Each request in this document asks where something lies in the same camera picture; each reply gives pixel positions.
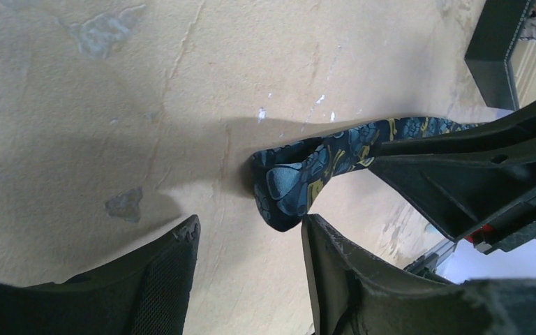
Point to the navy blue shell pattern tie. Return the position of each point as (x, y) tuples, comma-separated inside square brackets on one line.
[(287, 180)]

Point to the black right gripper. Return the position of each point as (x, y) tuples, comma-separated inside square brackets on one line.
[(488, 197)]

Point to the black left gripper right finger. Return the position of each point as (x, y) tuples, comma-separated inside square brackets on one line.
[(353, 291)]

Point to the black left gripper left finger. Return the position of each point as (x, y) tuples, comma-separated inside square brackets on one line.
[(146, 291)]

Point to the aluminium frame rail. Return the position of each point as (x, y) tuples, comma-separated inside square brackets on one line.
[(426, 265)]

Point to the black tie display box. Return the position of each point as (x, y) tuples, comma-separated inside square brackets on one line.
[(502, 66)]

